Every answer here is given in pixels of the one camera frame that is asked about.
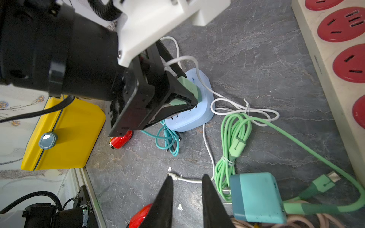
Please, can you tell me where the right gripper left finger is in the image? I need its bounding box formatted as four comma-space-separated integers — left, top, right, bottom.
140, 176, 174, 228

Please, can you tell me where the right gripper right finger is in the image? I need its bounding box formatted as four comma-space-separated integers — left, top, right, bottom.
202, 174, 235, 228

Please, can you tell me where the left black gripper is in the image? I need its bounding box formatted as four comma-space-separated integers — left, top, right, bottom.
106, 40, 197, 137

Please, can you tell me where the red shaver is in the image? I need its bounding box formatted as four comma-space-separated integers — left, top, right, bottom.
126, 204, 153, 228
109, 131, 133, 149

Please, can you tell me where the teal charger end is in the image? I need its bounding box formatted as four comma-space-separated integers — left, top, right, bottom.
230, 173, 287, 224

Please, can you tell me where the green charger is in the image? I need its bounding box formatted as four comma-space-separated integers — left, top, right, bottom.
168, 77, 202, 106

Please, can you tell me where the teal cable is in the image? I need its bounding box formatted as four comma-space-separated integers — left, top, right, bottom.
140, 119, 182, 157

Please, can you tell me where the blue round power cube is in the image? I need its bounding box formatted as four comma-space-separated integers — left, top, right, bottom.
165, 68, 214, 133

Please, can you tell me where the white charging cable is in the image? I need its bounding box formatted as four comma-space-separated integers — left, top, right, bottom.
159, 36, 280, 184

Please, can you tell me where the beige power strip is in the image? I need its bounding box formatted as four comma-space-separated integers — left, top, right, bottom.
291, 0, 365, 183

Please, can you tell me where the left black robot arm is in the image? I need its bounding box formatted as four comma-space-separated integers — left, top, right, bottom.
1, 1, 198, 137

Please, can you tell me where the yellow lidded box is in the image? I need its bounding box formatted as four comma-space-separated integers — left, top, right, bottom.
21, 99, 106, 171

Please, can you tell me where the pink cable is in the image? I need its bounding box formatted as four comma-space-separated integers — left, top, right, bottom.
230, 199, 347, 228

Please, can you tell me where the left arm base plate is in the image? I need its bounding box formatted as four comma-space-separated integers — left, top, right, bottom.
73, 185, 100, 228

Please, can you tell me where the light green cable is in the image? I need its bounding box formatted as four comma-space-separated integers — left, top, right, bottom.
213, 113, 365, 215

